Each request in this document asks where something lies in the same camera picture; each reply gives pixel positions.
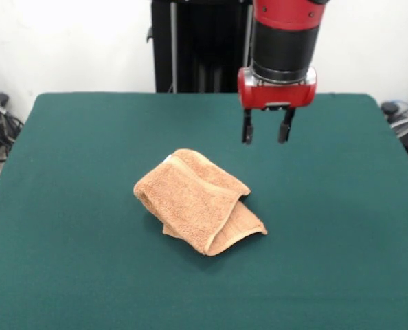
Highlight dark green table cloth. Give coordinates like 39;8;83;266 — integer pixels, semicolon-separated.
0;91;408;330

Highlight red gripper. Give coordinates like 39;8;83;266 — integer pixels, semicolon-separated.
237;65;318;146

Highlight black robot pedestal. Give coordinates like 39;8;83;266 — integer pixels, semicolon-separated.
146;0;260;94

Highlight tan terry towel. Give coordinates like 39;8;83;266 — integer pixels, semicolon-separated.
133;148;269;257

